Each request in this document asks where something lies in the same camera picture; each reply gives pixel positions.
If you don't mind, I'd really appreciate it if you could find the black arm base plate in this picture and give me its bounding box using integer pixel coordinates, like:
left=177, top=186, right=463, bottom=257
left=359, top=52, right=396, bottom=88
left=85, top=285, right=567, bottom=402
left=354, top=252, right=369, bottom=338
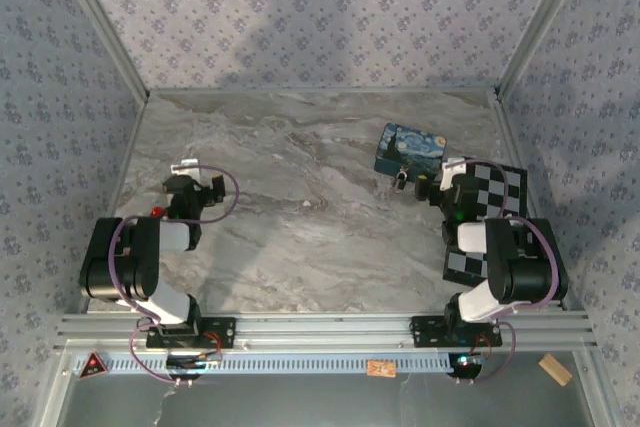
left=410, top=315, right=503, bottom=350
left=145, top=315, right=238, bottom=350

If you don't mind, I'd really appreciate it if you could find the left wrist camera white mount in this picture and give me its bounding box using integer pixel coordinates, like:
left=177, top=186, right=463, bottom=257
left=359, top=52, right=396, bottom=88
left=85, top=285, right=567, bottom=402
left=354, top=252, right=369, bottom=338
left=169, top=158, right=202, bottom=179

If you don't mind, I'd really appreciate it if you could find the slotted blue-white cable duct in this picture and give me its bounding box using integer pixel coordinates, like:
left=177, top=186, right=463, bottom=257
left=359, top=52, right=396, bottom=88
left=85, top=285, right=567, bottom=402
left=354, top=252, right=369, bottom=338
left=73, top=352, right=452, bottom=376

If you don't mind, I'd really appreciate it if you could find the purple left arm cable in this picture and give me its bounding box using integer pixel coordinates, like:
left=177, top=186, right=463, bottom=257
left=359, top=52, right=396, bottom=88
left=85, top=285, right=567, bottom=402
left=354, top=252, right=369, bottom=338
left=106, top=164, right=242, bottom=388

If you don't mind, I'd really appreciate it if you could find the aluminium back frame bar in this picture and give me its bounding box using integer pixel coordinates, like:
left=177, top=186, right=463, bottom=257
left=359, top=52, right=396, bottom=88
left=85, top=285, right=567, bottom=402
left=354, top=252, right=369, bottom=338
left=147, top=87, right=501, bottom=97

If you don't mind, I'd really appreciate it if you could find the black grey checkerboard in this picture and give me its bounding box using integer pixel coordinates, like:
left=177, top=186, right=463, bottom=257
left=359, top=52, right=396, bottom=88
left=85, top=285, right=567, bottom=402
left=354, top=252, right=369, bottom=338
left=441, top=155, right=529, bottom=284

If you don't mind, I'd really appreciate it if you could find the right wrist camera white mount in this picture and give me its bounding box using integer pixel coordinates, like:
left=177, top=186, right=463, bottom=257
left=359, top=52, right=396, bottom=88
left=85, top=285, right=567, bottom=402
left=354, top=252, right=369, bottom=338
left=440, top=156, right=469, bottom=193

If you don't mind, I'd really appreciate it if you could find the starry night tin box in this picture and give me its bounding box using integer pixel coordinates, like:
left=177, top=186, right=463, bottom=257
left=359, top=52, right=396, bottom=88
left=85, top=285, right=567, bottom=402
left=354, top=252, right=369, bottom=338
left=373, top=122, right=449, bottom=181

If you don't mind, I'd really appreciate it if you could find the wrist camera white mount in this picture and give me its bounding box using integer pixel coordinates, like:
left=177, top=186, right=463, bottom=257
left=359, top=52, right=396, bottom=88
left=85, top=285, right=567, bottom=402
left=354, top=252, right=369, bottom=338
left=440, top=156, right=469, bottom=193
left=169, top=158, right=202, bottom=179

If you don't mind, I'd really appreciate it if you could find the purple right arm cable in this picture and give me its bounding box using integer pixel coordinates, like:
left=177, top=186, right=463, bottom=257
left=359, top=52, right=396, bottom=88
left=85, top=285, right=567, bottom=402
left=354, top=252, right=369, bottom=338
left=444, top=157, right=560, bottom=384

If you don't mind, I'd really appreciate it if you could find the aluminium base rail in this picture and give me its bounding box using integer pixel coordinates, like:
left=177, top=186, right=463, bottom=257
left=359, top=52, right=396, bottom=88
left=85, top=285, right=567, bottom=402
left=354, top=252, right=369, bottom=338
left=53, top=310, right=599, bottom=349

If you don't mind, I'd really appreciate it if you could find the aluminium frame post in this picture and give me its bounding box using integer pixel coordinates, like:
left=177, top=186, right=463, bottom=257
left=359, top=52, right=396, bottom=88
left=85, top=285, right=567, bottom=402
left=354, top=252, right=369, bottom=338
left=493, top=0, right=597, bottom=100
left=48, top=0, right=152, bottom=100

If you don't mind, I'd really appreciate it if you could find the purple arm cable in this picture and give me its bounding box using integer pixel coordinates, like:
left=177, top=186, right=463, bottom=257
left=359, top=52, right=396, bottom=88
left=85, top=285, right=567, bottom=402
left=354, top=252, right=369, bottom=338
left=106, top=164, right=242, bottom=388
left=444, top=157, right=560, bottom=384

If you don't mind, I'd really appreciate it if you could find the red triangle warning sticker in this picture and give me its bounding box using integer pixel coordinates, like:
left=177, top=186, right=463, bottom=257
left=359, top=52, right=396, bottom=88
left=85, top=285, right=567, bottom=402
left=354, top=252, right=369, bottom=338
left=76, top=351, right=110, bottom=379

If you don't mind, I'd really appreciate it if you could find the orange label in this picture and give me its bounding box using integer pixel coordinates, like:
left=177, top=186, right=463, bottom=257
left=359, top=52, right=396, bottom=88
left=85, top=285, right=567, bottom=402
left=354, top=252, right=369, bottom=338
left=365, top=359, right=397, bottom=378

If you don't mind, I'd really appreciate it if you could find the wooden block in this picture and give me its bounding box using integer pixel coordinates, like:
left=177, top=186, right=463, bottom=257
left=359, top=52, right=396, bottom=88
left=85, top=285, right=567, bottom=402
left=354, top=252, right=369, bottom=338
left=537, top=352, right=574, bottom=388

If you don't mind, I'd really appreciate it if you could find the black round connector board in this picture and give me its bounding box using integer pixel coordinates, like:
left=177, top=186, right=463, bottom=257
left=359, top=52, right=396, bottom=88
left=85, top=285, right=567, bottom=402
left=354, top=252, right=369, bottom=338
left=446, top=351, right=487, bottom=381
left=165, top=350, right=224, bottom=380

